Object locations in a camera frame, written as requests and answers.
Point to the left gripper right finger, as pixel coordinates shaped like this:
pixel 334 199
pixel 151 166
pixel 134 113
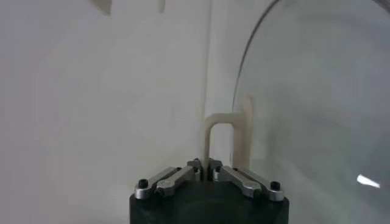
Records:
pixel 246 184

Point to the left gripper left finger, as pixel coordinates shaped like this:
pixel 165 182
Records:
pixel 170 182

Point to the round glass pot lid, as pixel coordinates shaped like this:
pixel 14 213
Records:
pixel 304 91

